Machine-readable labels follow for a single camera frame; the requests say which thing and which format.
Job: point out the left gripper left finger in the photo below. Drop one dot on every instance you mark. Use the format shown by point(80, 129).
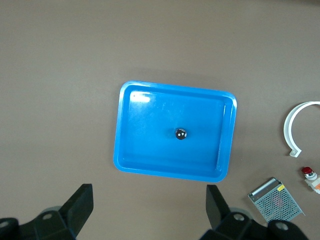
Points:
point(75, 207)

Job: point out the red indicator light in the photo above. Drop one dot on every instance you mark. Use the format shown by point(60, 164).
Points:
point(310, 175)

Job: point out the black cylindrical capacitor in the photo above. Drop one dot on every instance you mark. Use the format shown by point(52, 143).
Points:
point(181, 134)

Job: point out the large white curved clip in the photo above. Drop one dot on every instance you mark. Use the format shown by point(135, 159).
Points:
point(287, 130)

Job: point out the perforated metal power supply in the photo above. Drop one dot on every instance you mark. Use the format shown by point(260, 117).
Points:
point(275, 202)

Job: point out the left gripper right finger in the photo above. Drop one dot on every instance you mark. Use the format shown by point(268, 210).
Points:
point(220, 215)

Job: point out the blue plastic tray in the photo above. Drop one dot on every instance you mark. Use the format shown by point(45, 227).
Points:
point(150, 125)

